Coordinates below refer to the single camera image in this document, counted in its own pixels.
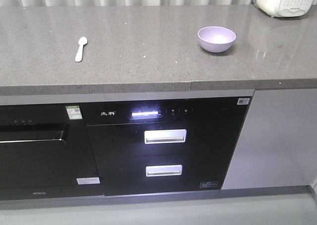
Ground white rice cooker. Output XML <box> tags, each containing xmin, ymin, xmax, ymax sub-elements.
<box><xmin>253</xmin><ymin>0</ymin><xmax>313</xmax><ymax>17</ymax></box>

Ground upper silver drawer handle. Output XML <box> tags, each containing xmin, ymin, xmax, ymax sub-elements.
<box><xmin>144</xmin><ymin>129</ymin><xmax>187</xmax><ymax>144</ymax></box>

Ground silver drawer handle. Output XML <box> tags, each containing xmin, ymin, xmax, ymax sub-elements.
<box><xmin>146</xmin><ymin>165</ymin><xmax>183</xmax><ymax>177</ymax></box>
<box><xmin>144</xmin><ymin>129</ymin><xmax>187</xmax><ymax>144</ymax></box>

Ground grey cabinet door panel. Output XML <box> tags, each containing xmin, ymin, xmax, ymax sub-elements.
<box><xmin>223</xmin><ymin>89</ymin><xmax>317</xmax><ymax>189</ymax></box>

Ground lilac plastic bowl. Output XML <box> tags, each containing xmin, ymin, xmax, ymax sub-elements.
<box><xmin>198</xmin><ymin>26</ymin><xmax>236</xmax><ymax>53</ymax></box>

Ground lower silver drawer handle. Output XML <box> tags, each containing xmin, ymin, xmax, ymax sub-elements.
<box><xmin>146</xmin><ymin>165</ymin><xmax>183</xmax><ymax>177</ymax></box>

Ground black built-in oven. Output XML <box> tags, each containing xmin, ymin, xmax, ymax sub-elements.
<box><xmin>0</xmin><ymin>104</ymin><xmax>103</xmax><ymax>200</ymax></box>

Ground pale green plastic spoon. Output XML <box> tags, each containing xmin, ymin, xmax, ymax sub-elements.
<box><xmin>75</xmin><ymin>37</ymin><xmax>88</xmax><ymax>62</ymax></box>

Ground black disinfection cabinet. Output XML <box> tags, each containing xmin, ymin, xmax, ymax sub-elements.
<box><xmin>80</xmin><ymin>97</ymin><xmax>251</xmax><ymax>196</ymax></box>

